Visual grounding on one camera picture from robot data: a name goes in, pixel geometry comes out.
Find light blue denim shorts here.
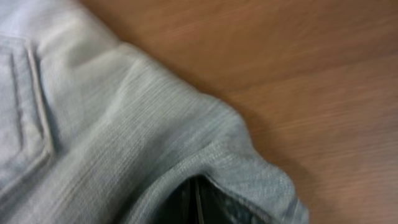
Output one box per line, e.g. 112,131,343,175
1,0,309,223

